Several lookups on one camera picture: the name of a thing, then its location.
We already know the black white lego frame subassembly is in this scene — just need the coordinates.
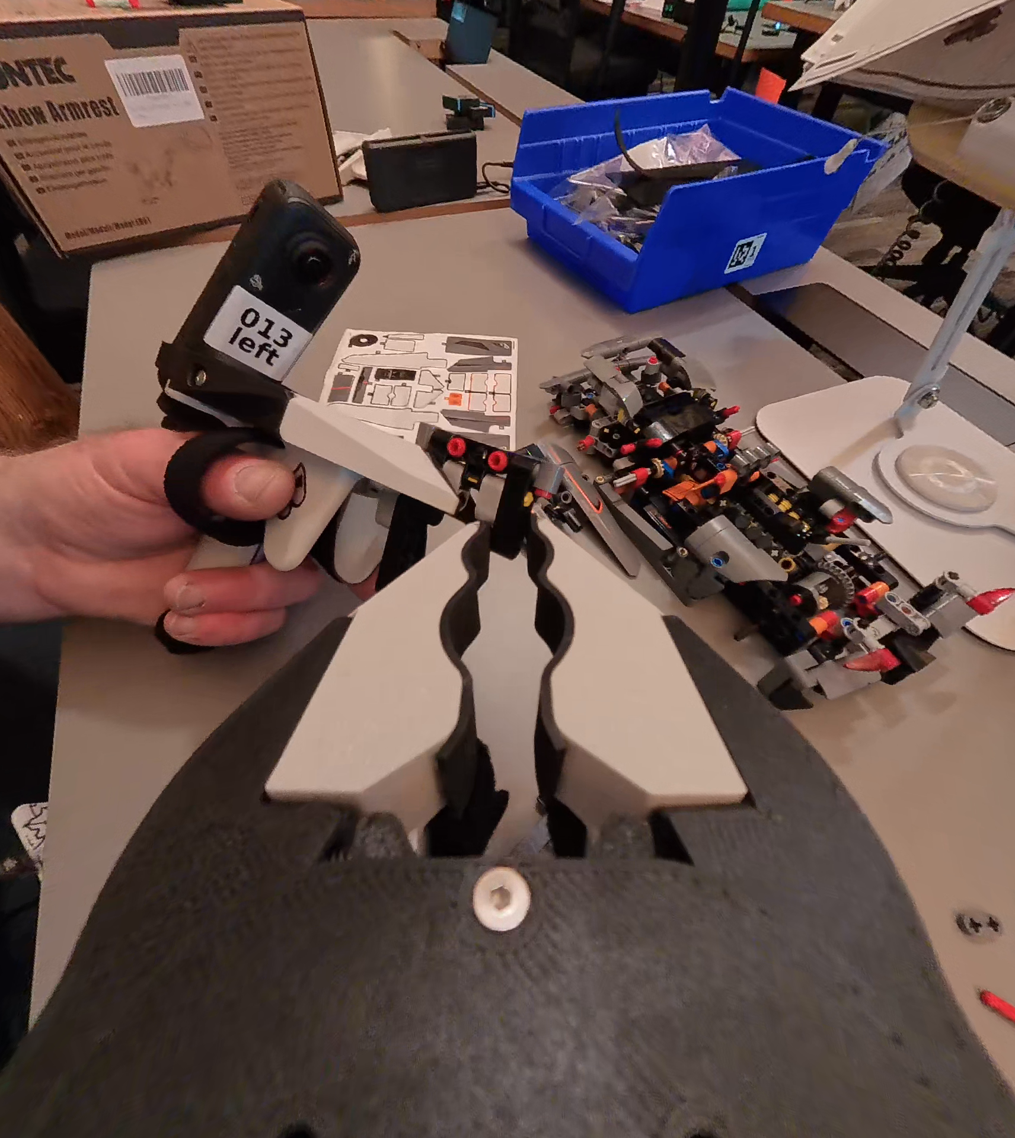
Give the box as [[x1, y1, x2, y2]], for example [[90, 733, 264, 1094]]
[[417, 424, 546, 563]]

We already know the lego sticker sheet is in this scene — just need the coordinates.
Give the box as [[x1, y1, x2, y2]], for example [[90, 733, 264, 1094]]
[[318, 328, 521, 452]]

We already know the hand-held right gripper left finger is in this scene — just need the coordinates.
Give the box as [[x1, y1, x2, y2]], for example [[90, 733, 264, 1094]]
[[264, 520, 510, 859]]

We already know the person's left hand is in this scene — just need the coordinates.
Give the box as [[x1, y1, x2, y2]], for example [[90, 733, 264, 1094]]
[[23, 427, 381, 647]]

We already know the blue plastic bin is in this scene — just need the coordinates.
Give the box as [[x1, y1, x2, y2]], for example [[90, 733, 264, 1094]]
[[508, 85, 888, 316]]

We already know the pale round disc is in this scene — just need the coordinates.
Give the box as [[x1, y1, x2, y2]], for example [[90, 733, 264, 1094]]
[[874, 441, 1001, 517]]

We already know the black flat device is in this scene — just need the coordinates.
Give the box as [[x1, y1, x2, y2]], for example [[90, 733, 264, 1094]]
[[360, 130, 482, 215]]

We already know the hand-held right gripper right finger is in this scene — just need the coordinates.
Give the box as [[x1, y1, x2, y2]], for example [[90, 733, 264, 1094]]
[[525, 516, 751, 859]]

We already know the silver orange-striped lego panel subassembly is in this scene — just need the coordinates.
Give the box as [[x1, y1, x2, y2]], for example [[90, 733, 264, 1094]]
[[532, 443, 644, 581]]

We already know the brown cardboard box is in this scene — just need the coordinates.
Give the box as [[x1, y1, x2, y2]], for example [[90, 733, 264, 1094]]
[[0, 0, 346, 259]]

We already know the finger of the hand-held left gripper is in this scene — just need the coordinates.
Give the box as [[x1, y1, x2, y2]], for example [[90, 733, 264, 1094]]
[[279, 394, 466, 519]]

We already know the lego instruction booklet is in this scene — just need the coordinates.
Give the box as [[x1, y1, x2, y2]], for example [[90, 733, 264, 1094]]
[[786, 0, 1015, 114]]

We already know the grey black lego car model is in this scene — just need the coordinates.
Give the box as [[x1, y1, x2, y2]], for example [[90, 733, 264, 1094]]
[[540, 334, 1015, 712]]

